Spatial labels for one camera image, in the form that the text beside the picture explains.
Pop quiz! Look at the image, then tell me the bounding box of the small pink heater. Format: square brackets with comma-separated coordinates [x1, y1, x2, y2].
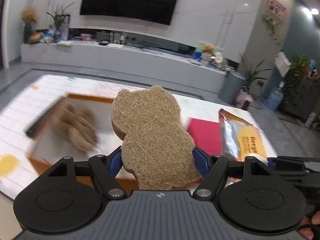
[235, 92, 253, 111]

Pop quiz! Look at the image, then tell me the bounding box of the brown plush toy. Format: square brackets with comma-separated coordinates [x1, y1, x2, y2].
[52, 98, 97, 152]

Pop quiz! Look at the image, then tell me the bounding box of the white tv console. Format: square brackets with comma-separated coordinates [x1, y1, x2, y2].
[21, 41, 226, 93]

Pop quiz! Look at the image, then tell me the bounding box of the green plant in vase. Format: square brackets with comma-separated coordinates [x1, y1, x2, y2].
[46, 2, 75, 42]

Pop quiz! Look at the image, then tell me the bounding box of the yellow dried flower vase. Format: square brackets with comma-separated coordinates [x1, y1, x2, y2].
[20, 6, 37, 43]

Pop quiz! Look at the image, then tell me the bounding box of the framed wall picture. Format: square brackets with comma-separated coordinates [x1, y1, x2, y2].
[267, 0, 287, 22]

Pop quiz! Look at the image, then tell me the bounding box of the person's right hand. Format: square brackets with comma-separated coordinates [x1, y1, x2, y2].
[298, 211, 320, 240]

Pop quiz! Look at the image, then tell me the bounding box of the silver yellow snack packet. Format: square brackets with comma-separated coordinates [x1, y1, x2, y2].
[219, 109, 267, 163]

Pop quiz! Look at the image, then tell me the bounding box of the grey trash bin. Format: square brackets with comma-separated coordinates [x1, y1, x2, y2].
[219, 71, 246, 104]

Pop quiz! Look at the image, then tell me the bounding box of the blue water jug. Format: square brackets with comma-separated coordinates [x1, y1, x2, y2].
[264, 81, 285, 112]

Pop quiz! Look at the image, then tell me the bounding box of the orange white storage box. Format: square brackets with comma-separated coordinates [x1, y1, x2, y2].
[26, 93, 141, 196]

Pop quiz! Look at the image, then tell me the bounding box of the bear shaped loofah sponge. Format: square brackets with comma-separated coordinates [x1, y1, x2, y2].
[111, 86, 201, 191]

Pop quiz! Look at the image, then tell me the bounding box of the dark grey cabinet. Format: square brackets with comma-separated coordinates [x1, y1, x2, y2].
[279, 75, 319, 121]

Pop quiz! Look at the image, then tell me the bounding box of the red lidded box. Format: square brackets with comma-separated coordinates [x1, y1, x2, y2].
[187, 118, 222, 155]

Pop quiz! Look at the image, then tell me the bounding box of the potted floor plant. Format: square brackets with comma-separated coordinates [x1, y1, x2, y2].
[237, 54, 272, 90]

